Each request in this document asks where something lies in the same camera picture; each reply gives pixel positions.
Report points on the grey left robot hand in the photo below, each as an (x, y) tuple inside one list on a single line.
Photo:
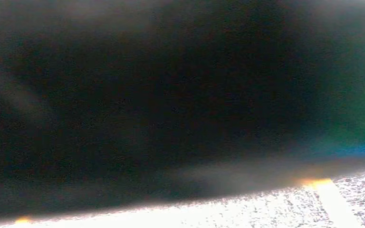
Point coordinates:
[(138, 94)]

